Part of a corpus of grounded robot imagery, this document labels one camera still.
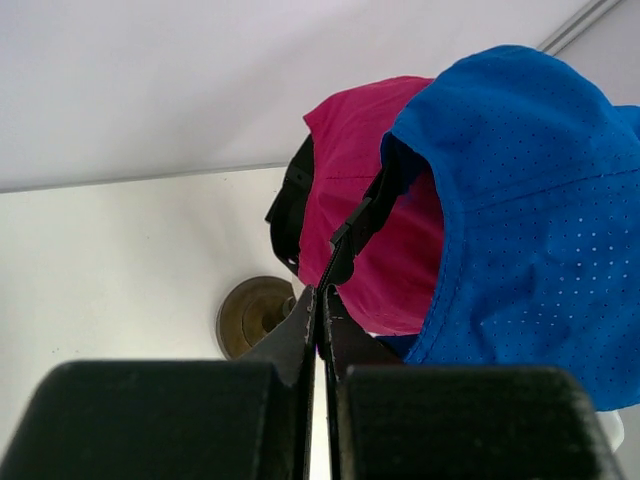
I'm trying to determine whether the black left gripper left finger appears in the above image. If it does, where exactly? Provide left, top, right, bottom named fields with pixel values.
left=1, top=289, right=317, bottom=479

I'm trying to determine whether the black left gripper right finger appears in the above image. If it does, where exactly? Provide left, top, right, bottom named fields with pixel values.
left=319, top=288, right=623, bottom=479

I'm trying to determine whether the cream mannequin head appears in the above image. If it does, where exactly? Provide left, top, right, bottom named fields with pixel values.
left=213, top=276, right=296, bottom=360

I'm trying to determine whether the blue cap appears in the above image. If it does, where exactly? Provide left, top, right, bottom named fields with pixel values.
left=381, top=45, right=639, bottom=411

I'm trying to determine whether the right aluminium frame post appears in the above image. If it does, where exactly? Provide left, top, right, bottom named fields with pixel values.
left=537, top=0, right=624, bottom=56

